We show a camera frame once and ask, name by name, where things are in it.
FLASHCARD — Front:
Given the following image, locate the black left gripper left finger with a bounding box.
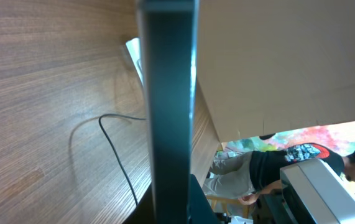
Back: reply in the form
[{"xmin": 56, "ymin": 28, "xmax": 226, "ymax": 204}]
[{"xmin": 123, "ymin": 184, "xmax": 155, "ymax": 224}]

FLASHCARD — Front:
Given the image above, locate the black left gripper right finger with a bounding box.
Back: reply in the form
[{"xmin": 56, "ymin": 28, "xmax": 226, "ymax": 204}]
[{"xmin": 189, "ymin": 174, "xmax": 220, "ymax": 224}]

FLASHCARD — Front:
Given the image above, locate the black USB charging cable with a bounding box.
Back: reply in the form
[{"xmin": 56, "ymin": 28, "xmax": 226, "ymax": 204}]
[{"xmin": 98, "ymin": 113, "xmax": 147, "ymax": 207}]

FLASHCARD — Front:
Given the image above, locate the blue Galaxy smartphone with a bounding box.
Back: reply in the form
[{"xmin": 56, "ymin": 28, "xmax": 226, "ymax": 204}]
[{"xmin": 137, "ymin": 0, "xmax": 199, "ymax": 223}]

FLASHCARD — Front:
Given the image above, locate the white power strip socket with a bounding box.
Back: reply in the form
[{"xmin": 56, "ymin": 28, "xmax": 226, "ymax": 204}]
[{"xmin": 125, "ymin": 37, "xmax": 144, "ymax": 85}]

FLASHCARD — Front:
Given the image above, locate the grey white machine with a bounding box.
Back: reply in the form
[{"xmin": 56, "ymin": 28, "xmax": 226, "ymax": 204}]
[{"xmin": 280, "ymin": 159, "xmax": 355, "ymax": 224}]

